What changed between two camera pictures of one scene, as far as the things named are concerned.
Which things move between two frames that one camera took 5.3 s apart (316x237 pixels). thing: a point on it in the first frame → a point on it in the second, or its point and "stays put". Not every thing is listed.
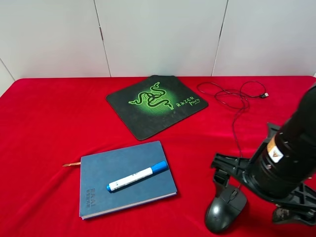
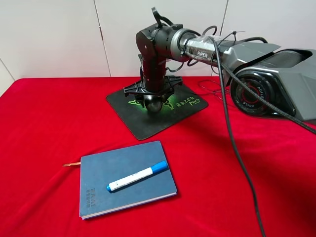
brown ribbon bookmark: (71, 164) stays put
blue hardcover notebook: (97, 171) stays put
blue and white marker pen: (159, 167) stays put
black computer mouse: (223, 210) → (152, 102)
